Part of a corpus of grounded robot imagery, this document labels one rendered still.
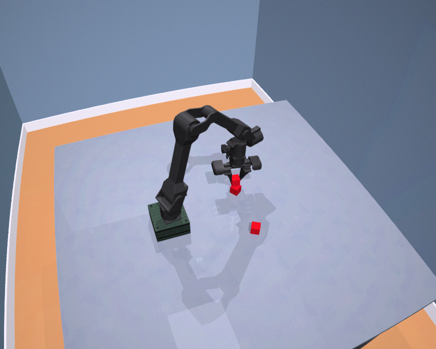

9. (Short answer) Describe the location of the red cube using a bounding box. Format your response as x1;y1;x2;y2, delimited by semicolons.
230;174;241;187
250;221;261;235
230;185;242;196

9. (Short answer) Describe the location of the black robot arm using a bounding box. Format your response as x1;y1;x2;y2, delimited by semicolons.
155;105;264;225

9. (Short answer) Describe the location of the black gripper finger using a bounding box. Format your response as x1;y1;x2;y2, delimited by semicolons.
239;167;252;180
224;170;232;182

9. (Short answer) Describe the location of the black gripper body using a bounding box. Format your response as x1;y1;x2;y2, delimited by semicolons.
211;149;262;176

